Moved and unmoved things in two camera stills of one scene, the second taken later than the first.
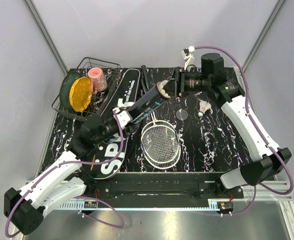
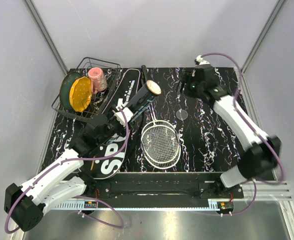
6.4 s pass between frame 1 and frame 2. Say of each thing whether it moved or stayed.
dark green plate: stayed
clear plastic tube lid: stayed
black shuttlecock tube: moved
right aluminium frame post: stayed
